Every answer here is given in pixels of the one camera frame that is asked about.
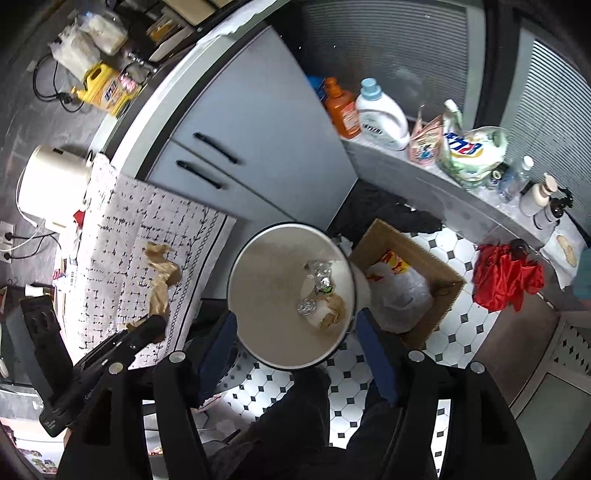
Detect black power cable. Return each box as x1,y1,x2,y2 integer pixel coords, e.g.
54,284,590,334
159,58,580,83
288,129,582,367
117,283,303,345
32,55,85,112

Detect white round trash bin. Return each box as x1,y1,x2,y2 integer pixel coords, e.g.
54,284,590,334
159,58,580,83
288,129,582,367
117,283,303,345
227,223,372,370

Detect cardboard box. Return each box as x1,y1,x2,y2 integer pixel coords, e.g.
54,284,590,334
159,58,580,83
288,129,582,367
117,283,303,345
346,219,466,350

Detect green white refill bag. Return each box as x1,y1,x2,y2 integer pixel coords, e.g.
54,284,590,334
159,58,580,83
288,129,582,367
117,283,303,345
436,99,509,188

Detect small crumpled brown paper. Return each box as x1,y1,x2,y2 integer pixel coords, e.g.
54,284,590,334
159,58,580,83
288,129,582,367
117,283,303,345
318,294,347,331

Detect clear bag of white powder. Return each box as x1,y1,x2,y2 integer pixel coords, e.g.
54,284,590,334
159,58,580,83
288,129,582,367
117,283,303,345
81,11,127,56
50,28,100,79

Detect person's dark trousers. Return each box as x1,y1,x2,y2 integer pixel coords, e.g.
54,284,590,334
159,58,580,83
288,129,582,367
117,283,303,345
208,367,411,480

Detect pink printed packet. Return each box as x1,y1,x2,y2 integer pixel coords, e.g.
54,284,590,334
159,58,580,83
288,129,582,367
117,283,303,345
409,105,446,167

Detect grey sink cabinet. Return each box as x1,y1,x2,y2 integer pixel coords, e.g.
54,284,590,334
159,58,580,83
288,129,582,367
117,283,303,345
106,23,358,296

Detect white mat with brown print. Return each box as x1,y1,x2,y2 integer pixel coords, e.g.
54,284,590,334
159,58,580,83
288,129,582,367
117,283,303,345
540,222,583,278

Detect white laundry detergent bottle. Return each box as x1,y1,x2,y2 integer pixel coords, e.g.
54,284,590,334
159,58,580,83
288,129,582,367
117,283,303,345
355,78,411,151

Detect white plastic bag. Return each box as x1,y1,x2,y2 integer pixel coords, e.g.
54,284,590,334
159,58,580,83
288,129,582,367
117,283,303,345
365,251,435,333

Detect white wall socket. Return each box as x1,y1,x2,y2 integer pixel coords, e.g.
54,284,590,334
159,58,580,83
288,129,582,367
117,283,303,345
0,222,17,264

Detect clear water bottle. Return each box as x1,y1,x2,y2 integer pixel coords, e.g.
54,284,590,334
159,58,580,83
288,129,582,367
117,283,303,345
499,156,535,201

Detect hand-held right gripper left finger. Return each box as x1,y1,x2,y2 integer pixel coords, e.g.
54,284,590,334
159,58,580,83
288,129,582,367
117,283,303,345
58,310,241,480

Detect black cabinet handle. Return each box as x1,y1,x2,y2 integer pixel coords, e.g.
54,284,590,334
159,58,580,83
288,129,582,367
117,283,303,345
176,160,222,189
193,133,238,163

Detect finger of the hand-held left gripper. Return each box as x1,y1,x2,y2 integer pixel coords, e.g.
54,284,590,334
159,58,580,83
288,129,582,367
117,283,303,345
74,314,168,366

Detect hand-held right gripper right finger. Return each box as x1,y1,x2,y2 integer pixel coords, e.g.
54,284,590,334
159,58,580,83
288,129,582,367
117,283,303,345
355,307,539,480

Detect grey stone ledge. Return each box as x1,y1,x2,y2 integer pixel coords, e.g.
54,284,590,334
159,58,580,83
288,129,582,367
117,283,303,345
342,138,561,252

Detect white rice cooker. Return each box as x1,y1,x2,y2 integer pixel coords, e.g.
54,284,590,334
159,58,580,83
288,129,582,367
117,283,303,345
17,144,95,232

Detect white patterned tablecloth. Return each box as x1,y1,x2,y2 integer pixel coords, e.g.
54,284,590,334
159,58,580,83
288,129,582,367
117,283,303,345
60,154,237,370

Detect dark glass bottle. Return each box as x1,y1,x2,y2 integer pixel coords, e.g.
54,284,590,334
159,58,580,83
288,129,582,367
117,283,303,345
536,189,575,232

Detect red cloth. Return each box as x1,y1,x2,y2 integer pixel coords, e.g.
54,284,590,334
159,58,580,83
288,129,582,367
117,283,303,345
472,240,546,312

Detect yellow detergent jug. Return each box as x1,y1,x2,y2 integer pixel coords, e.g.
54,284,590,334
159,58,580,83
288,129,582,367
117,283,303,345
76,62,139,116

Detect black cloth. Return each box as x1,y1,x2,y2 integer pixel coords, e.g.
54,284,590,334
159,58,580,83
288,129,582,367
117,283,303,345
339,185,444,241

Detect orange pump bottle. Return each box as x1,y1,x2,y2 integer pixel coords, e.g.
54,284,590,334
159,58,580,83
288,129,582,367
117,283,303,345
323,78,362,138

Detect white pump bottle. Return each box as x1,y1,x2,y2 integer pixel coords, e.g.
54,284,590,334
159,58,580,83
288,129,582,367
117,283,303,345
519,174,559,217

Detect white power cable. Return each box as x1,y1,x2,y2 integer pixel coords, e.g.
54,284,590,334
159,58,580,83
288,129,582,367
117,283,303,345
17,185,58,252

